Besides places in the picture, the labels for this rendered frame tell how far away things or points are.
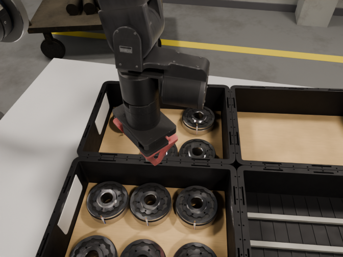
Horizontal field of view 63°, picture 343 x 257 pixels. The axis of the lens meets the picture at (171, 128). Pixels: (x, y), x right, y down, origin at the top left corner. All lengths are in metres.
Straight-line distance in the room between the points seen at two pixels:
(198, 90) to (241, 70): 2.20
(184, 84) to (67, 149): 0.76
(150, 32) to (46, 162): 0.80
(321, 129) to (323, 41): 2.27
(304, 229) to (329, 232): 0.06
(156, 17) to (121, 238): 0.51
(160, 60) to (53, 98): 0.97
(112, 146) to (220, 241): 0.41
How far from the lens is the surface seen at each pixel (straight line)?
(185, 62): 0.37
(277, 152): 0.87
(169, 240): 0.70
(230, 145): 0.73
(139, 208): 0.70
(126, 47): 0.35
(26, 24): 0.97
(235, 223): 0.62
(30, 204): 1.00
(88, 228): 0.75
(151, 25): 0.36
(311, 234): 0.77
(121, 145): 0.86
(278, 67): 2.69
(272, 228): 0.75
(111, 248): 0.68
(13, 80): 2.81
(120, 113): 0.48
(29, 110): 1.29
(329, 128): 1.00
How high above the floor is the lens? 1.49
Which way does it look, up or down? 48 degrees down
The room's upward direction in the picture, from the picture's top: 2 degrees counter-clockwise
